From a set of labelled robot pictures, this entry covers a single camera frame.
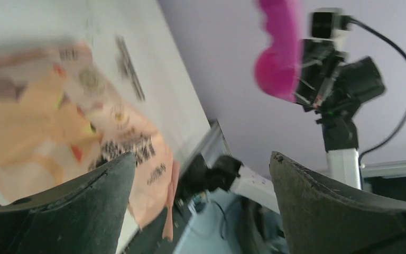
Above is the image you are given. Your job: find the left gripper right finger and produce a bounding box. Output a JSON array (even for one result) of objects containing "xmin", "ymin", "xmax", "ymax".
[{"xmin": 269, "ymin": 151, "xmax": 406, "ymax": 253}]

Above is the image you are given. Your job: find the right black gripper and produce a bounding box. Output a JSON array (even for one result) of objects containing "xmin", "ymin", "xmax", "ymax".
[{"xmin": 294, "ymin": 39, "xmax": 385, "ymax": 123}]

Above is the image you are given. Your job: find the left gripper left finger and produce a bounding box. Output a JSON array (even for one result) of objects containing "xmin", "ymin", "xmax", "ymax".
[{"xmin": 0, "ymin": 152, "xmax": 135, "ymax": 253}]

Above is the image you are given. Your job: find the magenta plastic scoop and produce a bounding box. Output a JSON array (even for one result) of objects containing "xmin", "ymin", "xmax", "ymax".
[{"xmin": 254, "ymin": 0, "xmax": 302, "ymax": 103}]

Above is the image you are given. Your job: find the pink cat litter bag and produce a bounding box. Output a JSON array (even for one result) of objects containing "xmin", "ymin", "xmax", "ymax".
[{"xmin": 0, "ymin": 44, "xmax": 179, "ymax": 228}]

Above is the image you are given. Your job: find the white bag sealing clip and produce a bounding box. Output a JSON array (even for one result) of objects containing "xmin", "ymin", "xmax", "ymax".
[{"xmin": 115, "ymin": 35, "xmax": 145, "ymax": 102}]

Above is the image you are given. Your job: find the right black cable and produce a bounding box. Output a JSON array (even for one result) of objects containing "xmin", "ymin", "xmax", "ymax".
[{"xmin": 346, "ymin": 15, "xmax": 406, "ymax": 166}]

